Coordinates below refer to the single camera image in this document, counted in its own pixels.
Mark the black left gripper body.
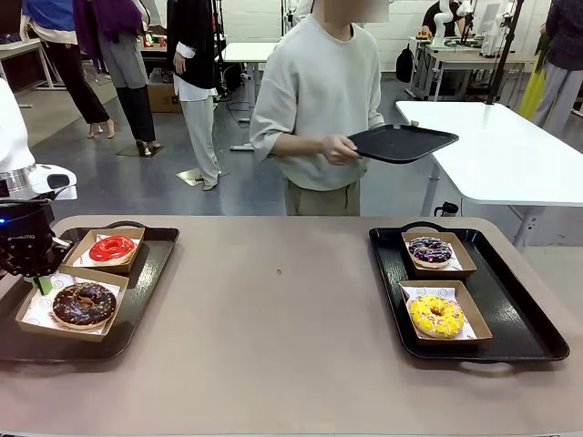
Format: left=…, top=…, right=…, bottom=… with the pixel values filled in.
left=0, top=198, right=59, bottom=270

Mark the white red-printed paper liner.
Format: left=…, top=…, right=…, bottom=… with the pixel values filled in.
left=25, top=272, right=122, bottom=331
left=77, top=234, right=143, bottom=268
left=406, top=235, right=456, bottom=272
left=403, top=285, right=477, bottom=341

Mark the red glazed donut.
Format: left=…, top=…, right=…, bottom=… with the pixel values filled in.
left=88, top=235, right=138, bottom=267

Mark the brown cardboard food box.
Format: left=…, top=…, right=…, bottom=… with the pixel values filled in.
left=15, top=265, right=131, bottom=343
left=65, top=226, right=147, bottom=274
left=401, top=230, right=478, bottom=279
left=398, top=279, right=494, bottom=348

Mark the chocolate glazed donut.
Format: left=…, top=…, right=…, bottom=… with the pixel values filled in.
left=52, top=281, right=118, bottom=331

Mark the black serving tray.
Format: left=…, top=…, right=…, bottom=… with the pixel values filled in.
left=346, top=125, right=460, bottom=165

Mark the purple sprinkled donut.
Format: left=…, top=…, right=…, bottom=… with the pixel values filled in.
left=407, top=236, right=454, bottom=269

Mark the yellow glazed donut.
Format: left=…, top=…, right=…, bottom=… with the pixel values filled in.
left=408, top=294, right=465, bottom=340

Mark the person's right forearm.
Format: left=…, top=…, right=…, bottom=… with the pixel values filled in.
left=271, top=132, right=330, bottom=159

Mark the person's right hand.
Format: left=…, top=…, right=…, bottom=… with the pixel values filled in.
left=321, top=135, right=361, bottom=167

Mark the white desk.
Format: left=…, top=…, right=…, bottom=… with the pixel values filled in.
left=0, top=38, right=51, bottom=108

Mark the brown cardboard carton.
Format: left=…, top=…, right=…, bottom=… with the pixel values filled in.
left=147, top=83, right=184, bottom=114

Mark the mannequin in purple garment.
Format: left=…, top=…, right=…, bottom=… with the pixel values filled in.
left=72, top=0, right=163, bottom=156

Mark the mannequin in black jacket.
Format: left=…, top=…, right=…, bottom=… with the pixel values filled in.
left=166, top=0, right=225, bottom=191

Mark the white height-adjustable table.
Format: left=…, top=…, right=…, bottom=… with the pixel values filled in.
left=222, top=42, right=280, bottom=113

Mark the person in beige sweater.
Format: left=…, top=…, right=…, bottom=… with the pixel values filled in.
left=249, top=0, right=393, bottom=218

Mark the black backpack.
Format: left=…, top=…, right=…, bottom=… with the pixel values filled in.
left=394, top=44, right=416, bottom=84

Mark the person in black shirt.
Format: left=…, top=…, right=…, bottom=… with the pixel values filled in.
left=421, top=0, right=456, bottom=37

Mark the grey background workbench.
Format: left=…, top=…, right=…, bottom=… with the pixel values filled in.
left=412, top=36, right=538, bottom=101

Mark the large white table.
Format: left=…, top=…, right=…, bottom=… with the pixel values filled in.
left=394, top=100, right=583, bottom=249

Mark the black tripod pole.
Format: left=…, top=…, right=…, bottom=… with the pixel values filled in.
left=485, top=0, right=525, bottom=107

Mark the yellow hanging garment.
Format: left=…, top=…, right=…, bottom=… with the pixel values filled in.
left=518, top=34, right=550, bottom=120

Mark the person in dark plaid shirt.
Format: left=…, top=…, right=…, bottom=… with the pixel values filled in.
left=531, top=0, right=583, bottom=129

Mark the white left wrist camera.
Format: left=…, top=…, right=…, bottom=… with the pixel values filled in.
left=31, top=162, right=79, bottom=201

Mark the dark brown handled tray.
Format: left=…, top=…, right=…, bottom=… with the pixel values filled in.
left=0, top=221, right=181, bottom=364

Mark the dark mannequin base plate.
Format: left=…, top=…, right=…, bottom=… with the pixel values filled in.
left=116, top=140, right=164, bottom=158

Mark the golden mannequin base plate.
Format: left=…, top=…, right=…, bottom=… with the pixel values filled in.
left=176, top=167, right=230, bottom=186

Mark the black handled tray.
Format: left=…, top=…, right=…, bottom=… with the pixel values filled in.
left=368, top=221, right=571, bottom=374

